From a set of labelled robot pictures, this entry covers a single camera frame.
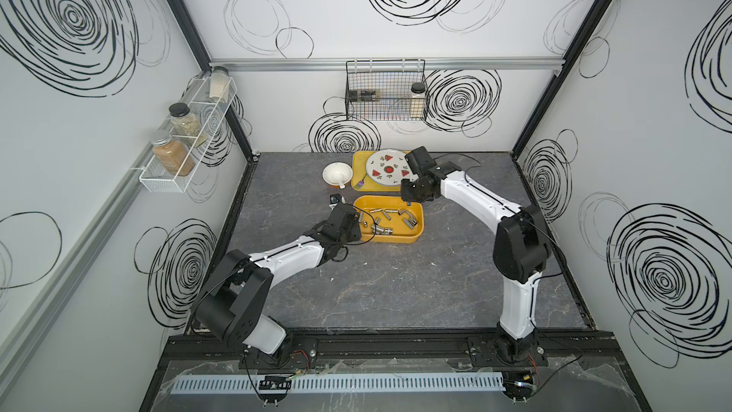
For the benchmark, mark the dark item in basket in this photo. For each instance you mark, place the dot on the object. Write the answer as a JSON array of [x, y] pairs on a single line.
[[363, 95]]

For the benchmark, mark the black wire wall basket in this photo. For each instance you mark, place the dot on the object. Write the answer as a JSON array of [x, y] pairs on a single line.
[[394, 88]]

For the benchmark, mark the spice jar brown powder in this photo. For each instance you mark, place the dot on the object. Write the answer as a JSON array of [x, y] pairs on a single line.
[[172, 154]]

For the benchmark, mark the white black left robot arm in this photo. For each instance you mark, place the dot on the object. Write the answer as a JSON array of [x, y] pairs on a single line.
[[230, 303]]

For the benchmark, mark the clear acrylic wall shelf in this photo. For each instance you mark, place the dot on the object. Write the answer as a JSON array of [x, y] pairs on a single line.
[[209, 150]]

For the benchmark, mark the aluminium wall rail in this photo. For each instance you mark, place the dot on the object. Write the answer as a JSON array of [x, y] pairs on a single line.
[[541, 63]]

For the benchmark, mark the yellow plastic storage box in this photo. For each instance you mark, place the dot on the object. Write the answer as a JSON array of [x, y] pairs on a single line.
[[390, 219]]

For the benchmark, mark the white slotted cable duct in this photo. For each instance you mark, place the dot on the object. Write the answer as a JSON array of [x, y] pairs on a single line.
[[245, 384]]

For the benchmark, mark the spice jar white contents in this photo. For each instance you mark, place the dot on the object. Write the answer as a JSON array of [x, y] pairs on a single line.
[[219, 84]]

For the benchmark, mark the yellow plastic tray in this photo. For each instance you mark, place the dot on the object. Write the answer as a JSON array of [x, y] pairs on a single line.
[[358, 166]]

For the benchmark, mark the white bottle in basket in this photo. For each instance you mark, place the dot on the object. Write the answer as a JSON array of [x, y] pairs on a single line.
[[418, 100]]

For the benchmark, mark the black corner frame post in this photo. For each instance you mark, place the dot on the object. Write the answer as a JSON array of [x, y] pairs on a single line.
[[580, 40]]

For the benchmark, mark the chrome socket large hex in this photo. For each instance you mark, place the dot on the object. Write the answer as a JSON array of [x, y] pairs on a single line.
[[410, 223]]

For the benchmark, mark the watermelon pattern ceramic plate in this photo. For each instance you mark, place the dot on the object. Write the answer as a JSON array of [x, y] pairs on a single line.
[[388, 168]]

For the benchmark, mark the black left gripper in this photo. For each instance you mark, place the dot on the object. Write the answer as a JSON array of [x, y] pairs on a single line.
[[355, 228]]

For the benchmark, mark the chrome socket big central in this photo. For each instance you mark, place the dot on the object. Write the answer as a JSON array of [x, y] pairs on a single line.
[[381, 231]]

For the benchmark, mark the orange white bowl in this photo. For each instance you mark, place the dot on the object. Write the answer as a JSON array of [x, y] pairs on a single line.
[[337, 174]]

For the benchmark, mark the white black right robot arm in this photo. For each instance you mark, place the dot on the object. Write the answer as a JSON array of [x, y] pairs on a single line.
[[521, 250]]

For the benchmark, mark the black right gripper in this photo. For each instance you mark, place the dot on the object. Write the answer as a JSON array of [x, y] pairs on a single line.
[[405, 195]]

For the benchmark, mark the spice jar black lid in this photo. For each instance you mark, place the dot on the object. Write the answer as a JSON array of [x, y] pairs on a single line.
[[184, 121]]

